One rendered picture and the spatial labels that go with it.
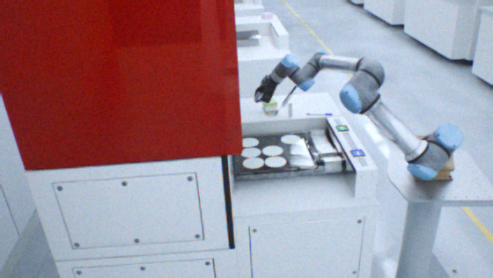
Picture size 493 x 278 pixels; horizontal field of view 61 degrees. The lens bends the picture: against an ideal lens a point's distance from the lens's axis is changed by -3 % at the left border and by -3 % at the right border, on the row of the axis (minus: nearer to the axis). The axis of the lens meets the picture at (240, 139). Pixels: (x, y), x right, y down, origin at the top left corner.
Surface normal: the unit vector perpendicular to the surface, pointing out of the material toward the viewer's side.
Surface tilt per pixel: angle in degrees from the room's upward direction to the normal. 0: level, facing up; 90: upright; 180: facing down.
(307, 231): 90
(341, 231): 90
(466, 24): 90
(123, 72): 90
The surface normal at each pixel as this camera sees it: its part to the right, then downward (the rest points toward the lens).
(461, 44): 0.06, 0.45
